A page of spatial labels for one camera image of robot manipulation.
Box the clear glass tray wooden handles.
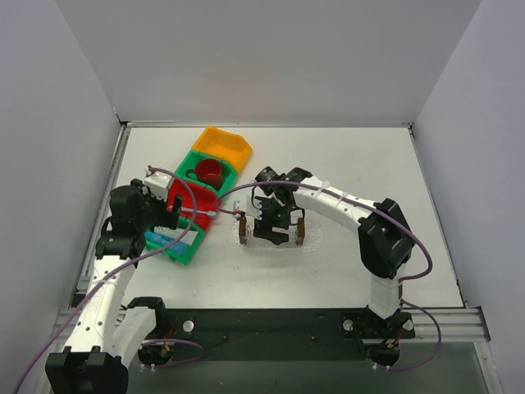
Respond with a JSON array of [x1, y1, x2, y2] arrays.
[[231, 217, 323, 252]]

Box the white toothbrush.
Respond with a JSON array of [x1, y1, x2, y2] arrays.
[[180, 207, 217, 218]]

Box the red cup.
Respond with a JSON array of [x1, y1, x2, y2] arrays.
[[185, 158, 223, 189]]

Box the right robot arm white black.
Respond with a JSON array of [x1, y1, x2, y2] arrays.
[[248, 166, 414, 320]]

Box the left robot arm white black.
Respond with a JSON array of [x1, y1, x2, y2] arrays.
[[45, 172, 182, 393]]

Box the white toothpaste tube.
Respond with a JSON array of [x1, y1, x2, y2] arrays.
[[153, 227, 199, 245]]

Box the blue toothpaste box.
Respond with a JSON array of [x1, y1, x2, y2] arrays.
[[145, 231, 189, 254]]

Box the red plastic bin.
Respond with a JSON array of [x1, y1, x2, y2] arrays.
[[167, 181, 217, 231]]

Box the green plastic bin lower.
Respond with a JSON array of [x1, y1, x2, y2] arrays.
[[145, 224, 204, 265]]

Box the green plastic bin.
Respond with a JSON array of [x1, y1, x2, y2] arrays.
[[145, 224, 204, 265], [176, 150, 238, 195]]

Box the green plastic bin upper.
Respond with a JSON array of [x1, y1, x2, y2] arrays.
[[176, 150, 238, 195]]

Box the yellow plastic bin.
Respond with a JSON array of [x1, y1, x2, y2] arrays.
[[192, 126, 253, 172]]

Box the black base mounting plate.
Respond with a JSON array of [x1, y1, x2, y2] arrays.
[[138, 308, 415, 365]]

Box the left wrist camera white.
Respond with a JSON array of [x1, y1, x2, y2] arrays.
[[143, 167, 174, 202]]

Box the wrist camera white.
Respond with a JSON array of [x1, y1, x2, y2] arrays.
[[143, 167, 174, 202], [232, 195, 258, 219]]

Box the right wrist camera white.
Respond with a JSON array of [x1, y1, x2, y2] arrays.
[[232, 195, 258, 219]]

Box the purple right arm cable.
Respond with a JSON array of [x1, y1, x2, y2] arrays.
[[212, 182, 444, 373]]

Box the aluminium frame rail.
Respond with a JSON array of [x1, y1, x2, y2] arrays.
[[48, 307, 492, 350]]

